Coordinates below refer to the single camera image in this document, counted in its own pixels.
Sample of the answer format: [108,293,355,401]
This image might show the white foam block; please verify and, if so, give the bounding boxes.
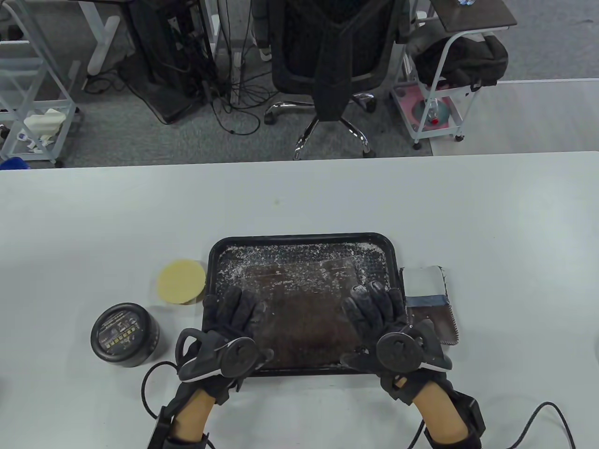
[23,109,65,136]

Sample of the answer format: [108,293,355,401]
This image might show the clear bottle with red cap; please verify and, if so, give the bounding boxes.
[424,98,450,124]

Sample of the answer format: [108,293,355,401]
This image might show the black computer tower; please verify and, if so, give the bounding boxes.
[129,0,218,124]

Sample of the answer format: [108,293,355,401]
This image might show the yellow round sponge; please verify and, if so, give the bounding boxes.
[157,260,207,305]

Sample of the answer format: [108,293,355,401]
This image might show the white desk leg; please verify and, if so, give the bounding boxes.
[77,0,121,75]

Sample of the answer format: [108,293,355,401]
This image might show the black plastic tray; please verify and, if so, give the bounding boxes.
[201,232,411,377]

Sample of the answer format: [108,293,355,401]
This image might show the brown leather bag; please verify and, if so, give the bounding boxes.
[243,264,363,363]

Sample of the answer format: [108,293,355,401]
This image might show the black white tracking controller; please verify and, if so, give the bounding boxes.
[340,319,453,375]
[175,327,274,382]

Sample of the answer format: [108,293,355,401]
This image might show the person's left hand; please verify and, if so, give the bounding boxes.
[178,286,277,405]

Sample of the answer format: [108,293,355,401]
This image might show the white rolling cart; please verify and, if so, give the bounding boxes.
[391,21,508,150]

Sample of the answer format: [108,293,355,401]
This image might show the black backpack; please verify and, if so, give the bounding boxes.
[414,34,509,92]

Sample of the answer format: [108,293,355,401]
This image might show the white and brown applicator pad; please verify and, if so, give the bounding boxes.
[400,266,460,346]

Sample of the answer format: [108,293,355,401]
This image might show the black cable bundle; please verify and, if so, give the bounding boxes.
[187,47,281,136]

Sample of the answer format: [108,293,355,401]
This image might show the person's left forearm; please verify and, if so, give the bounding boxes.
[173,388,216,442]

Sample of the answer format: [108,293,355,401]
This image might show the black mesh office chair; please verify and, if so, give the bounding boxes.
[250,0,412,160]

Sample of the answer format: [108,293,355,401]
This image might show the pink cart shelf mat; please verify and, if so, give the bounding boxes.
[395,87,457,131]

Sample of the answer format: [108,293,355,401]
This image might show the person's right forearm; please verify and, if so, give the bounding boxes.
[414,379,468,442]

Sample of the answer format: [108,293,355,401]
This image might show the person's right hand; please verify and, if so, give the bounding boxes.
[341,281,454,405]

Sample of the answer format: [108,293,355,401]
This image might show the black leather care cream jar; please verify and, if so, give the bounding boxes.
[90,303,161,368]

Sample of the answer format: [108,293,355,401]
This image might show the white metal shelf rack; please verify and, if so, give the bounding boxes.
[0,0,82,168]

